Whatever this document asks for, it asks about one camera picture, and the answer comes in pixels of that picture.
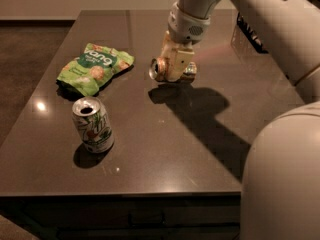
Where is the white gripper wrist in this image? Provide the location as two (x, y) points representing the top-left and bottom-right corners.
(155, 3), (210, 82)

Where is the orange soda can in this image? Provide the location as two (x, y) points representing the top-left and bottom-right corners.
(149, 57), (197, 83)

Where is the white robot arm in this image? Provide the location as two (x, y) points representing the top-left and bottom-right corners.
(149, 0), (320, 240)

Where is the green white 7up can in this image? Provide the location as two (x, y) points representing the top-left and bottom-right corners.
(72, 97), (114, 153)

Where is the green snack chip bag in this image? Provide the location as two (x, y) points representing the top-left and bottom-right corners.
(57, 43), (134, 96)

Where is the black wire napkin basket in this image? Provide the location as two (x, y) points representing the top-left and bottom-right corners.
(237, 14), (268, 54)

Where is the dark cabinet drawer handle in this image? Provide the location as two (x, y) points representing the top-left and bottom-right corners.
(128, 212), (165, 227)

